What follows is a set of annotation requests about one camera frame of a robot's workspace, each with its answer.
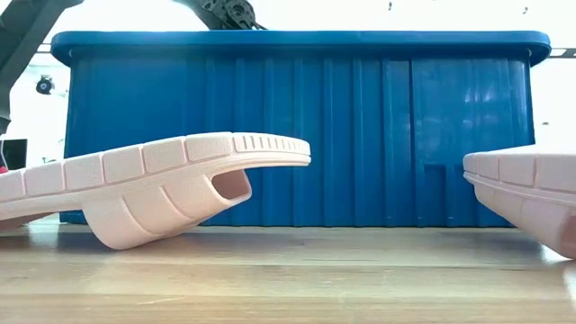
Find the round black background device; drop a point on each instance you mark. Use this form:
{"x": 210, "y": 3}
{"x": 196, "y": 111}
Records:
{"x": 45, "y": 85}

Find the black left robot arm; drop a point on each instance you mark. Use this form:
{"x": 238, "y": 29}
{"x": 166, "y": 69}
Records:
{"x": 27, "y": 36}

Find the pink rubber slide sandal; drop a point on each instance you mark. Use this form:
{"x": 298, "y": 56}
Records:
{"x": 135, "y": 198}
{"x": 526, "y": 189}

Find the blue plastic bin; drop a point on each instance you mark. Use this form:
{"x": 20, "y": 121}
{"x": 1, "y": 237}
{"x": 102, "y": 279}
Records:
{"x": 360, "y": 135}

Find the black monitor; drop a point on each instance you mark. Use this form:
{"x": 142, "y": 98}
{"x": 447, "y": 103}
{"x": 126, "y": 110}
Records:
{"x": 13, "y": 155}

